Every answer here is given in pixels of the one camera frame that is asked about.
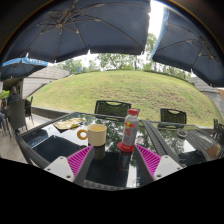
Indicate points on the small dark ashtray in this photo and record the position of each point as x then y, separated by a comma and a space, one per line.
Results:
182, 133

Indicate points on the blue parasol with light trim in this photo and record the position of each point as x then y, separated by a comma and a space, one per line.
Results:
20, 68

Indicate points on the large dark blue parasol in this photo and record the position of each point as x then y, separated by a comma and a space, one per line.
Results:
190, 50
83, 30

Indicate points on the thin black chair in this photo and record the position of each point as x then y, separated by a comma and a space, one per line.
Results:
30, 110

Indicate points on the yellow snack packet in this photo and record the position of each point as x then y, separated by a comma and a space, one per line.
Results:
68, 123

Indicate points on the dark wicker chair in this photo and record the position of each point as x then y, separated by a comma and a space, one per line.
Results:
17, 115

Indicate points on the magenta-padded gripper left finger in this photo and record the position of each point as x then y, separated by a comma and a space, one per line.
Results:
78, 163

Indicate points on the clear red-capped drink bottle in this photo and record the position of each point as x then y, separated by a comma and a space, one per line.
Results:
130, 128

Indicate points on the black mesh-backed chair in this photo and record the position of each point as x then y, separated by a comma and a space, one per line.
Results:
111, 108
173, 116

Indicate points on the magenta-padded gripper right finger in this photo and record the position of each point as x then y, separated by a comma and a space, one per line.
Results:
150, 161

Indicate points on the person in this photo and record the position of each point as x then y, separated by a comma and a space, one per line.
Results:
13, 96

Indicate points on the dark slatted chair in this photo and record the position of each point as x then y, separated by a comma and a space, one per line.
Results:
219, 130

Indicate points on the flat round red coaster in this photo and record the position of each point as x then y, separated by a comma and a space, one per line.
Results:
122, 148

